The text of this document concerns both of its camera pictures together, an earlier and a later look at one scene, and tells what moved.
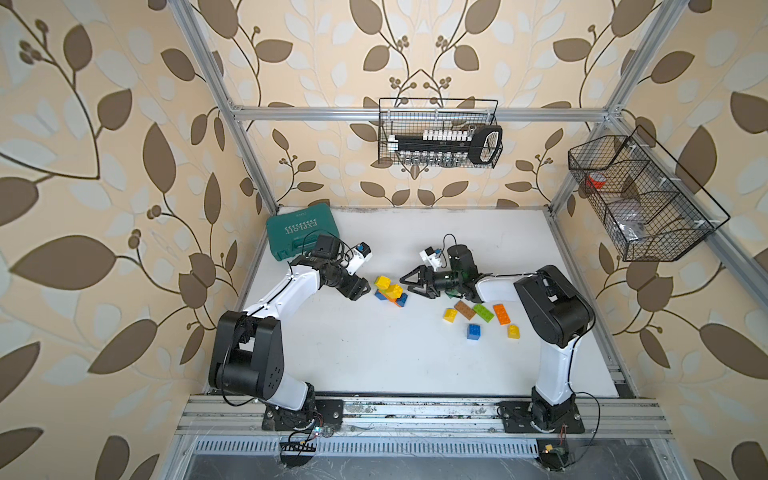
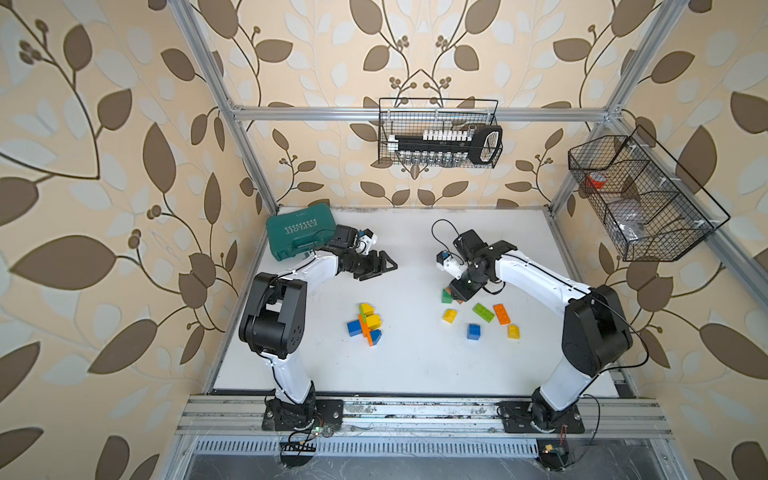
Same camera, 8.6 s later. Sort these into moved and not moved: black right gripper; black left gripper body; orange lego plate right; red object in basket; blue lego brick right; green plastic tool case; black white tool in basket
Moved: black right gripper; black left gripper body
Not moved: green plastic tool case; blue lego brick right; red object in basket; black white tool in basket; orange lego plate right
